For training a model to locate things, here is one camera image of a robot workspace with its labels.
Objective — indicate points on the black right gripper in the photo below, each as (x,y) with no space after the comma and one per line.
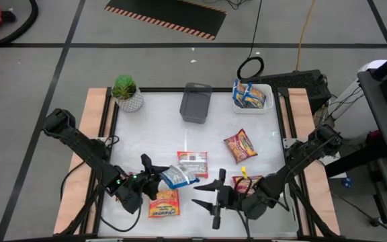
(230,200)

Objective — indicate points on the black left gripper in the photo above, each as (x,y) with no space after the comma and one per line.
(146,179)

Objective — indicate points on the blue Maruchan ramen pack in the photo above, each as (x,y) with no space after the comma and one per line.
(238,95)
(180,178)
(255,97)

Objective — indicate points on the orange Maruchan ramen pack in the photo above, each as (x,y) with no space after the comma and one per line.
(164,205)
(193,161)

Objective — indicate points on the pink Maruchan ramen pack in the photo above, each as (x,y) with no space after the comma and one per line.
(238,183)
(240,146)

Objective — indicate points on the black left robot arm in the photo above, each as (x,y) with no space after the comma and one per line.
(86,151)

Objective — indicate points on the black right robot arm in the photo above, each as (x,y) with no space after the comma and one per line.
(297,163)

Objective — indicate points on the yellow tag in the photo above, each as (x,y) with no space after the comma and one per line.
(244,172)

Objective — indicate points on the pale grey plastic bin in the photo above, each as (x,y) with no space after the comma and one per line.
(281,225)

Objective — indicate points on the dark grey plastic bin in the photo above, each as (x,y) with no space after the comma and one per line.
(195,107)

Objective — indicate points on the green plant in white pot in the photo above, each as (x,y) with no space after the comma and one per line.
(128,101)

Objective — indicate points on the white plastic bin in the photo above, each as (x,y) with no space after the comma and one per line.
(252,111)

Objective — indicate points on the tan wooden side board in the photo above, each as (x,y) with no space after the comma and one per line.
(91,104)
(299,104)

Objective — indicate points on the small blue floor object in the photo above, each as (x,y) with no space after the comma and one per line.
(347,182)

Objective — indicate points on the black computer case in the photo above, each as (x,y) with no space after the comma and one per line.
(301,82)

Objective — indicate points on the black stand leg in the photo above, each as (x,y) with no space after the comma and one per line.
(354,164)

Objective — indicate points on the black hazard-striped floor mat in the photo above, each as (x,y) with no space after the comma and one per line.
(166,13)

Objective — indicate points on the white trash bin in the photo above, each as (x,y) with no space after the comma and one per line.
(346,99)

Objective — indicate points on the silver corner bracket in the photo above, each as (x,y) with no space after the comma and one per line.
(289,142)

